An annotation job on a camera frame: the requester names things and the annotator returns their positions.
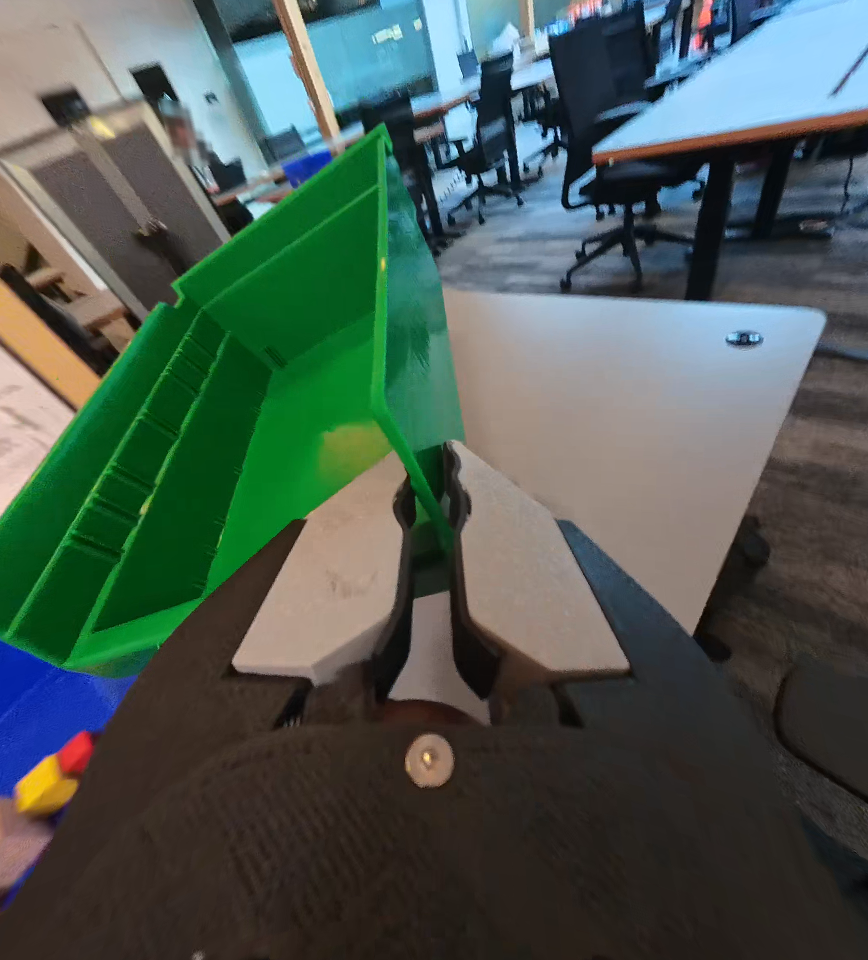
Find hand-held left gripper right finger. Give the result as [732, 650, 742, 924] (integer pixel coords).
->
[443, 441, 632, 705]

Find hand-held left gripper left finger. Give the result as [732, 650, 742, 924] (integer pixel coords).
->
[231, 452, 416, 702]

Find green plastic bin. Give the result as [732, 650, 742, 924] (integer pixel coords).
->
[0, 123, 467, 680]

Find small red cube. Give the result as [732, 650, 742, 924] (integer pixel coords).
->
[56, 731, 98, 777]

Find blue plastic bin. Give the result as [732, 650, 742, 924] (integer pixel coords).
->
[0, 618, 139, 909]

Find small yellow cube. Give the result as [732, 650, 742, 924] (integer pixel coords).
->
[14, 753, 81, 819]

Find blue parts bin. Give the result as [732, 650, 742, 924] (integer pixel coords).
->
[284, 148, 334, 189]

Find grey framed panel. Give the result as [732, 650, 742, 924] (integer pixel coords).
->
[0, 105, 229, 316]

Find white wood-edged table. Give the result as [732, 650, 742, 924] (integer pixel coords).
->
[591, 0, 868, 301]
[411, 56, 557, 144]

